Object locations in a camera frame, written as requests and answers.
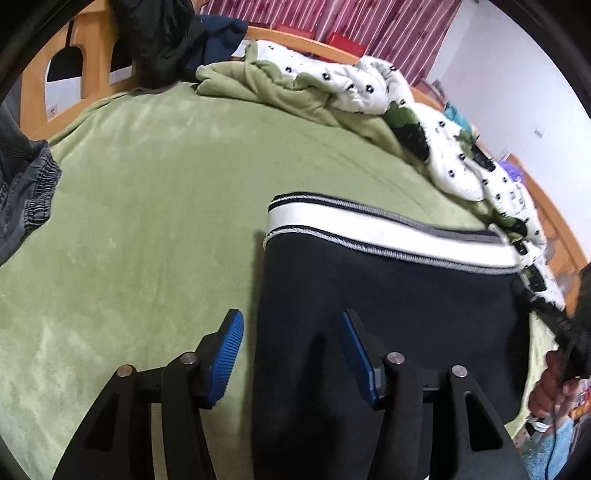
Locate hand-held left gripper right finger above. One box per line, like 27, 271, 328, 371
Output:
338, 310, 532, 480

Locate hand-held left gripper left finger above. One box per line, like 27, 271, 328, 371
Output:
53, 308, 245, 480

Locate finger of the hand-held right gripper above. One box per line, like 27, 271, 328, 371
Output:
512, 277, 573, 344

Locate black pants with white stripes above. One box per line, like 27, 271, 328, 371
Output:
252, 191, 532, 480

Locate grey denim pants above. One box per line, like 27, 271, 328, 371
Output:
0, 99, 63, 266

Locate person's right hand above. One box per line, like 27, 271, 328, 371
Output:
527, 352, 583, 418

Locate teal fluffy rug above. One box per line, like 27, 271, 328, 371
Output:
519, 413, 591, 480

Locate purple item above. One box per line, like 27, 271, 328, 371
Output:
501, 159, 526, 186

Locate green fleece blanket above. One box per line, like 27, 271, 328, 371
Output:
0, 80, 561, 480

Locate teal item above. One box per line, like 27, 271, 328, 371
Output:
443, 104, 481, 139

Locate white green printed quilt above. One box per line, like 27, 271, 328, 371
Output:
196, 39, 566, 310

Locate red box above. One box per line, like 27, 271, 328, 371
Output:
277, 23, 319, 43
328, 32, 369, 58

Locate black garment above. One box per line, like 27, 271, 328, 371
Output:
111, 0, 204, 88

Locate red striped curtain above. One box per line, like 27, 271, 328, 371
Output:
198, 0, 462, 88

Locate grey cable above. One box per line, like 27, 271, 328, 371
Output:
542, 383, 571, 480

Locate wooden bed frame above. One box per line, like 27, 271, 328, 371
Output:
18, 0, 444, 139

